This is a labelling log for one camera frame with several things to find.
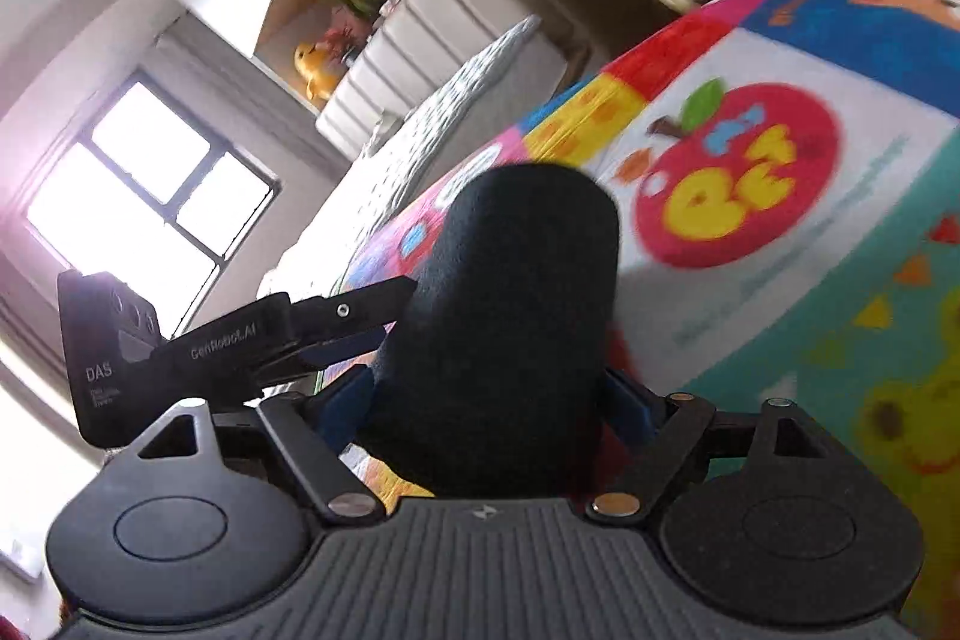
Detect white quilted mattress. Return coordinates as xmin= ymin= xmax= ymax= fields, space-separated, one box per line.
xmin=259 ymin=14 xmax=571 ymax=304

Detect pink potted flowers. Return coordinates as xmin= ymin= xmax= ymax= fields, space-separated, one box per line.
xmin=326 ymin=21 xmax=370 ymax=67

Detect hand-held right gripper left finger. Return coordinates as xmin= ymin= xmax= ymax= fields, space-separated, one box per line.
xmin=112 ymin=370 xmax=385 ymax=525

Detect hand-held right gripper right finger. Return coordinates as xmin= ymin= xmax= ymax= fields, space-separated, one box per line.
xmin=585 ymin=368 xmax=833 ymax=525

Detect colourful printed play mat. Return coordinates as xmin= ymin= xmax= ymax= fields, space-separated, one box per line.
xmin=315 ymin=0 xmax=960 ymax=640

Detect dark framed window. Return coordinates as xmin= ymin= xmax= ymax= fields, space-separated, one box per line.
xmin=26 ymin=70 xmax=280 ymax=341

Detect yellow duck plush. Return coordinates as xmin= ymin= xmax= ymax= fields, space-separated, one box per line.
xmin=292 ymin=40 xmax=350 ymax=103

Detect beige padded headboard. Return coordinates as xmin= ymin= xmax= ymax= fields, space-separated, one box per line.
xmin=315 ymin=0 xmax=535 ymax=157

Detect black pants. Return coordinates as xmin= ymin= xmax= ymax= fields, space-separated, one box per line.
xmin=352 ymin=162 xmax=622 ymax=503

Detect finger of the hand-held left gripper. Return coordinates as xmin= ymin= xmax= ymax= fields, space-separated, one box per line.
xmin=255 ymin=323 xmax=392 ymax=387
xmin=289 ymin=276 xmax=419 ymax=342

